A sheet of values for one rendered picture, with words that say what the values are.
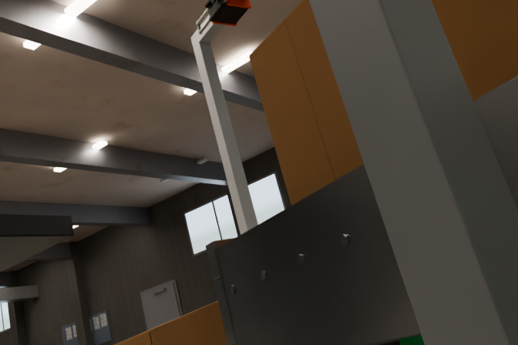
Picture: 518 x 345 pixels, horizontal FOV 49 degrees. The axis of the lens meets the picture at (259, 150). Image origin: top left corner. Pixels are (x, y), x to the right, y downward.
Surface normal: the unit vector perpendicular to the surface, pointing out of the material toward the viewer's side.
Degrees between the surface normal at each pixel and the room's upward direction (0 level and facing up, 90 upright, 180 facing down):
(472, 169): 90
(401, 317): 90
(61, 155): 90
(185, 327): 90
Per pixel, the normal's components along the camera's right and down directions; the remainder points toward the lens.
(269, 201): -0.57, -0.11
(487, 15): -0.82, 0.04
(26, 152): 0.78, -0.38
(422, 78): 0.52, -0.40
